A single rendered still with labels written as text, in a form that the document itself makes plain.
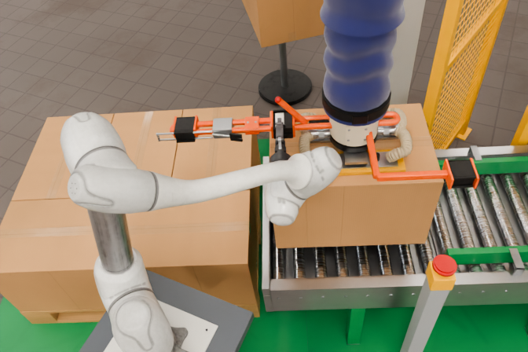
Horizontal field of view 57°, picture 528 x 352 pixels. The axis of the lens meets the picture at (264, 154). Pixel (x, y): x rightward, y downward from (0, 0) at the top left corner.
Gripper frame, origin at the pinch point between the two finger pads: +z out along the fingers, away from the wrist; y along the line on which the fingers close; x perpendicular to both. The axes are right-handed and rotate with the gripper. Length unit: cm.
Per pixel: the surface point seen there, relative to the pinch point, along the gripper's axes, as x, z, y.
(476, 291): 73, -34, 64
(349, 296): 24, -34, 65
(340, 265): 21, -22, 62
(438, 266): 46, -51, 13
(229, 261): -25, -18, 63
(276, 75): -6, 169, 112
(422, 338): 49, -52, 64
